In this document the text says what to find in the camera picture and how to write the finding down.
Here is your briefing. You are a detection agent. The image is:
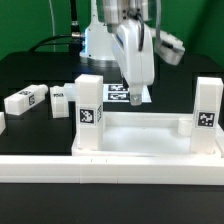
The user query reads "white desk tabletop tray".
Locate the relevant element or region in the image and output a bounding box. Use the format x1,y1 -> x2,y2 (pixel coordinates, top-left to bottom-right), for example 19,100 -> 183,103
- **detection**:
71,111 -> 224,158

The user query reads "white right fence bar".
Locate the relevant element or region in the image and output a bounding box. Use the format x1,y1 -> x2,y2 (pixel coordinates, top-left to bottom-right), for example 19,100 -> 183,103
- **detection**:
216,135 -> 224,158

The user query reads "white front fence bar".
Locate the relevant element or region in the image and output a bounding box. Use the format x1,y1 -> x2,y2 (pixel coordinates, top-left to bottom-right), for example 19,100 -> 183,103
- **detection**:
0,156 -> 224,185

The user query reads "white fence bar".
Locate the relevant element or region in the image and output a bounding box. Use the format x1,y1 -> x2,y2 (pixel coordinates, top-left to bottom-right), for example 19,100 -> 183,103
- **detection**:
0,156 -> 224,185
216,135 -> 224,158

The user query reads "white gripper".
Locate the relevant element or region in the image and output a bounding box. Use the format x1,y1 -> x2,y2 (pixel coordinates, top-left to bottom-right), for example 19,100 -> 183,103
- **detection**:
112,19 -> 154,106

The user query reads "white thin cable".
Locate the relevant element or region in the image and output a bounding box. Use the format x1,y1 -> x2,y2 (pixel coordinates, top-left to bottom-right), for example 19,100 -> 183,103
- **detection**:
48,0 -> 56,53

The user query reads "black cable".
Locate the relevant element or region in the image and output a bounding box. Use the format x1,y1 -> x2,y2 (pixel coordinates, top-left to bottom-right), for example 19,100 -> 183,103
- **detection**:
28,0 -> 88,53

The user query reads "white marker base plate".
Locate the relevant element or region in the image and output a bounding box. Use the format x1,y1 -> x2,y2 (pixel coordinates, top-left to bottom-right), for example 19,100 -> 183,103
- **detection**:
64,83 -> 151,103

